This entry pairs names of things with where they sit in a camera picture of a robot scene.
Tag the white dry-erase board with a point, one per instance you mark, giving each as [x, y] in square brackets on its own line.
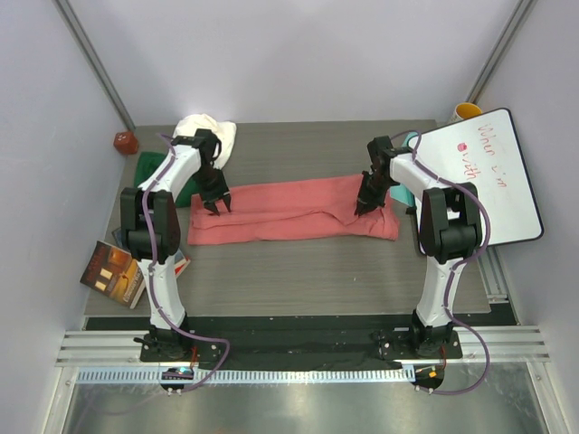
[485, 151]

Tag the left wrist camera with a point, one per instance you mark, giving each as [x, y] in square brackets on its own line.
[208, 143]

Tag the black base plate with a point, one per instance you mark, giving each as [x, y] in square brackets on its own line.
[283, 346]

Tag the dark brown paperback book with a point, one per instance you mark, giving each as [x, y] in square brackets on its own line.
[112, 272]

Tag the perforated metal rail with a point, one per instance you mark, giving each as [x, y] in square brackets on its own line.
[181, 375]

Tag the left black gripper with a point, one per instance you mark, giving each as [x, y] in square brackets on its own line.
[222, 190]

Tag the red paperback book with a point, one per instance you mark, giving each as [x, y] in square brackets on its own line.
[181, 262]

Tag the blue paperback book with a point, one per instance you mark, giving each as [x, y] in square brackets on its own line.
[117, 237]

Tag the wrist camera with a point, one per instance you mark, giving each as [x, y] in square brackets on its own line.
[208, 143]
[380, 147]

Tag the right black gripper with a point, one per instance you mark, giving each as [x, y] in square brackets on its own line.
[366, 202]

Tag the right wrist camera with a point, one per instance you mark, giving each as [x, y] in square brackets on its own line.
[380, 147]

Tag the red brown cube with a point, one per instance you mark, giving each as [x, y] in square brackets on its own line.
[126, 143]

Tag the yellow white paper cup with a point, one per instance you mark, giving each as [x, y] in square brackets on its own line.
[464, 111]

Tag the green t shirt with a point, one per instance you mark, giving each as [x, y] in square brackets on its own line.
[148, 162]

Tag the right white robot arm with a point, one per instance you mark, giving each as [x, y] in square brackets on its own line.
[451, 232]

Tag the white t shirt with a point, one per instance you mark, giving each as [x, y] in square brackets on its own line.
[225, 131]

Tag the pink t shirt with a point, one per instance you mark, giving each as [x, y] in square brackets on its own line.
[291, 211]

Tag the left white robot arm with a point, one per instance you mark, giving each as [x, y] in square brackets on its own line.
[151, 230]

